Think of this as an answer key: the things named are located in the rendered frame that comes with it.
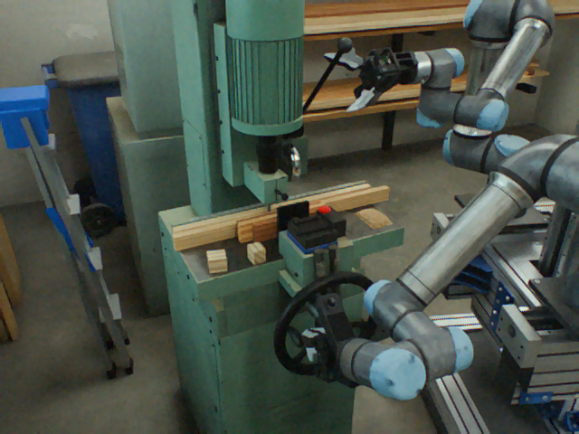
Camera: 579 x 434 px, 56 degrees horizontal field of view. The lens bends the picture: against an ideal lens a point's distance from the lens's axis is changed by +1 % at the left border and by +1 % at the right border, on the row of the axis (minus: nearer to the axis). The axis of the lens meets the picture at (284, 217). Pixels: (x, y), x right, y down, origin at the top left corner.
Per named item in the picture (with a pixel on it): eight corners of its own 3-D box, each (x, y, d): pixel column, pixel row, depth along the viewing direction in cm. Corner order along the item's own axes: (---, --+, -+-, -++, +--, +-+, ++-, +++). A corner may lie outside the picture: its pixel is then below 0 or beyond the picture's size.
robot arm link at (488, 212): (529, 106, 100) (347, 296, 103) (580, 124, 92) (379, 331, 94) (549, 143, 107) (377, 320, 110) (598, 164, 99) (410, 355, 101)
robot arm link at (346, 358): (346, 347, 91) (386, 335, 95) (334, 343, 96) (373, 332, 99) (354, 391, 92) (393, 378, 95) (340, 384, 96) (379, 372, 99)
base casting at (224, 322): (216, 340, 137) (214, 312, 132) (158, 235, 182) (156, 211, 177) (365, 293, 154) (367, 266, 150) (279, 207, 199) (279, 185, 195)
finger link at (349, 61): (334, 33, 124) (370, 50, 126) (325, 50, 130) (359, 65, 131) (331, 43, 123) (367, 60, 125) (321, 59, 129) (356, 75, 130)
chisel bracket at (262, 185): (264, 210, 140) (263, 181, 135) (243, 189, 151) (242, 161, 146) (289, 204, 142) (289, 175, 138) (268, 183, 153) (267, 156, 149)
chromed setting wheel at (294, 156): (293, 190, 156) (293, 150, 150) (275, 174, 165) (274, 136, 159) (302, 188, 157) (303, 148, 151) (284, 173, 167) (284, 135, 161)
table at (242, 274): (211, 327, 122) (209, 306, 119) (173, 259, 145) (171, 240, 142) (425, 261, 145) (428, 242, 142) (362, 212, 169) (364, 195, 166)
